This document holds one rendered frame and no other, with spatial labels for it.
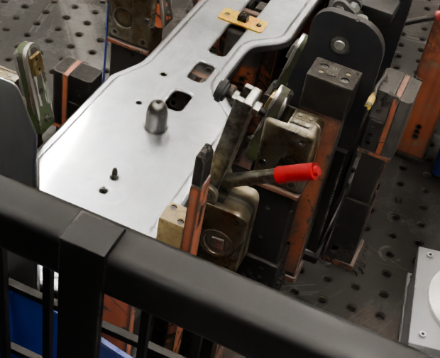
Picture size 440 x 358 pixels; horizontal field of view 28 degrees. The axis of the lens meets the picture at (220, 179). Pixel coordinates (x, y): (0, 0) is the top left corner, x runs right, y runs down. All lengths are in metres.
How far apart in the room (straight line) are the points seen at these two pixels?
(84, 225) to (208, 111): 0.97
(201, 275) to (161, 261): 0.02
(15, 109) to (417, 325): 0.81
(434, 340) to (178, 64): 0.59
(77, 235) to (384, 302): 1.20
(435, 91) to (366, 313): 0.47
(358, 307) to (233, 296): 1.16
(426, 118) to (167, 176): 0.70
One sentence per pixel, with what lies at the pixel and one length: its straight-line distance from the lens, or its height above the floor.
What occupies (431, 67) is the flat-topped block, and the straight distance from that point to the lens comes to 1.70.
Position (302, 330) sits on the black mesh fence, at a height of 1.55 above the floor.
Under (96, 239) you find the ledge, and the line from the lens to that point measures 0.37.
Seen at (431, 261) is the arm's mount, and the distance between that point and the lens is 1.52.
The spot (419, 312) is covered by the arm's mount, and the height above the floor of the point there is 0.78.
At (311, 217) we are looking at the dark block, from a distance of 1.41.
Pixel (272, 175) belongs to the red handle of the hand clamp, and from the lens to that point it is 1.07.
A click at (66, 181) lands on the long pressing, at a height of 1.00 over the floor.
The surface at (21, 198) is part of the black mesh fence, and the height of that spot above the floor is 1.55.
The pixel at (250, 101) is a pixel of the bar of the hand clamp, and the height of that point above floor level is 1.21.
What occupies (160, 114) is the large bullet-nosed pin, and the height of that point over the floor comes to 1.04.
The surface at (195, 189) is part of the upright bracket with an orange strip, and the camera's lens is 0.98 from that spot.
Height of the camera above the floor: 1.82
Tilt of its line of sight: 42 degrees down
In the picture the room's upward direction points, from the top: 11 degrees clockwise
